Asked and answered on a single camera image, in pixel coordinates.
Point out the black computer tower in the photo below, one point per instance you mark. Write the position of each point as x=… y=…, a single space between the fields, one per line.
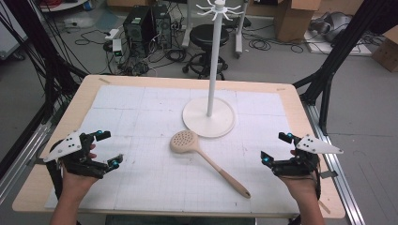
x=136 y=29
x=162 y=26

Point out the white utensil rack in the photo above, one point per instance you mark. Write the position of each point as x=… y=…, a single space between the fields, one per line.
x=216 y=62

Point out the tall cardboard box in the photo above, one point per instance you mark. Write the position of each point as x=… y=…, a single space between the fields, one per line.
x=292 y=22

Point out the person's left hand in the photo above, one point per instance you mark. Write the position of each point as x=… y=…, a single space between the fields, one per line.
x=75 y=186

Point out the grey headset device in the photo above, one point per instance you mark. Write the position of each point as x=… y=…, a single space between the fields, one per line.
x=334 y=25

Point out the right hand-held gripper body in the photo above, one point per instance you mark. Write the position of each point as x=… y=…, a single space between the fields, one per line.
x=313 y=145

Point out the white stand leg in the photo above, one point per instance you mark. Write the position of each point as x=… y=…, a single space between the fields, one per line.
x=187 y=28
x=239 y=34

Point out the person's right hand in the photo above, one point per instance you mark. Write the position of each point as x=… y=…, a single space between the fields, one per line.
x=302 y=187

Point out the thin wooden stick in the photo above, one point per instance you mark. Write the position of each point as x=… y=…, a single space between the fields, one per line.
x=324 y=207

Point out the aluminium rail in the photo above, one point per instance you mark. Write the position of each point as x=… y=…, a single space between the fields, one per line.
x=22 y=159
x=341 y=181

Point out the black metal frame stand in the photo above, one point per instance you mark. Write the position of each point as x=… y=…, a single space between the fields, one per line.
x=338 y=53
x=37 y=47

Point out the small cardboard box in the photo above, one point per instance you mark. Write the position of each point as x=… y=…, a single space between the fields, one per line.
x=386 y=51

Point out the white power strip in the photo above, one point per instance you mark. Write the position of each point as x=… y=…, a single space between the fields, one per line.
x=112 y=34

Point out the small white device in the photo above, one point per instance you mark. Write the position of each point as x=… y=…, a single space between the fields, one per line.
x=117 y=47

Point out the beige slotted spoon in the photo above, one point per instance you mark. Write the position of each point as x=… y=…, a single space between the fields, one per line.
x=184 y=142

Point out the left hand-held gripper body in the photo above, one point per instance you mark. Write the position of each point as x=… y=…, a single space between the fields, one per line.
x=67 y=145

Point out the black round stool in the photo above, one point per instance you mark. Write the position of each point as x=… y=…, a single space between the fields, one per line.
x=203 y=36

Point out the black tape strip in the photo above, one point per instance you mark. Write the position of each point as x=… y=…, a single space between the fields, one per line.
x=328 y=174
x=39 y=161

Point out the white grid mat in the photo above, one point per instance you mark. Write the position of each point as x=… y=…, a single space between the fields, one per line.
x=147 y=187

